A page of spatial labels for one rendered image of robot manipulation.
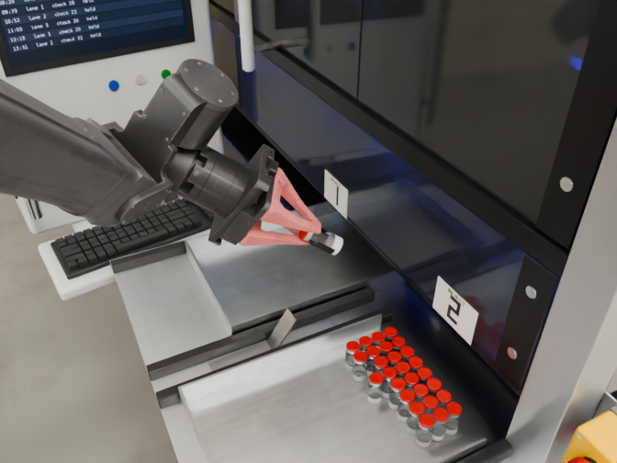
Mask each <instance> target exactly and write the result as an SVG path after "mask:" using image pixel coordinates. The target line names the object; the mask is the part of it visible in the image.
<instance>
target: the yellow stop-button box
mask: <svg viewBox="0 0 617 463"><path fill-rule="evenodd" d="M574 457H583V458H585V459H586V460H587V461H589V462H590V463H617V405H616V406H614V407H612V408H611V409H610V410H609V411H607V412H604V413H602V414H600V415H599V416H597V417H595V418H593V419H591V420H589V421H587V422H586V423H584V424H582V425H580V426H579V427H578V428H577V430H576V432H575V433H574V435H573V437H572V440H571V442H570V444H569V446H568V448H567V451H566V453H565V455H564V457H563V459H562V463H567V462H568V461H569V460H571V459H573V458H574Z"/></svg>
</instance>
